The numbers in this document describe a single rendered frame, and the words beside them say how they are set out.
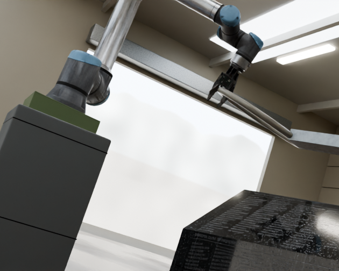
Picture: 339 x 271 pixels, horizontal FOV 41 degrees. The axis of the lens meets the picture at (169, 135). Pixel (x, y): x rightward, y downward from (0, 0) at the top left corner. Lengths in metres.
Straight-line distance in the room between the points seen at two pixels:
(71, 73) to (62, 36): 6.31
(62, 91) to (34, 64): 6.15
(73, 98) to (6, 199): 0.51
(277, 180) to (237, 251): 8.53
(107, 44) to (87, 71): 0.28
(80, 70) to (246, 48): 0.77
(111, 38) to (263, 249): 1.26
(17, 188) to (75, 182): 0.22
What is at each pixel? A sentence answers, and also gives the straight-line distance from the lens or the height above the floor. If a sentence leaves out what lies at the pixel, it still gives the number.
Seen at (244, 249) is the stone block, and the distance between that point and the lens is 1.61.
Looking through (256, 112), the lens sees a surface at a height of 1.15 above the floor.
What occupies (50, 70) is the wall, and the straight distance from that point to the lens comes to 8.17.
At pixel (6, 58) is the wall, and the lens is 8.10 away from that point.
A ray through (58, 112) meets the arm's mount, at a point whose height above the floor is 0.89.
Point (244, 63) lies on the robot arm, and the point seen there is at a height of 1.41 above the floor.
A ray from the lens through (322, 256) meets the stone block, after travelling 1.45.
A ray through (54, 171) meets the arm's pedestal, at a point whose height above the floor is 0.65.
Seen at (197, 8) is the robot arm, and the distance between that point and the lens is 2.16.
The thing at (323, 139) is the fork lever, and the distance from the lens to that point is 1.94.
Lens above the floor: 0.59
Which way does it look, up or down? 11 degrees up
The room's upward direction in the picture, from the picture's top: 19 degrees clockwise
